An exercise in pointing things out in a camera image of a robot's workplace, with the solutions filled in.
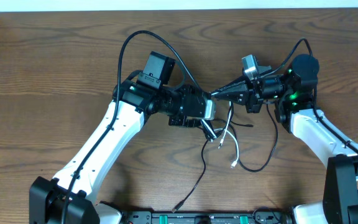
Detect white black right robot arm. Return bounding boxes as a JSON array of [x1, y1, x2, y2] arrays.
[[212, 54, 358, 223]]

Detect black usb cable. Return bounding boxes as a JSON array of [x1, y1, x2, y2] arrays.
[[172, 91, 279, 214]]

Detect white usb cable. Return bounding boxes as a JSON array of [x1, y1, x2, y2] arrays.
[[200, 101, 241, 169]]

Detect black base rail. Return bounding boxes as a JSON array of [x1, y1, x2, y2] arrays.
[[119, 209, 294, 224]]

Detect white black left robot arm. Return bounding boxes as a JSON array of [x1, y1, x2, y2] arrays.
[[29, 52, 216, 223]]

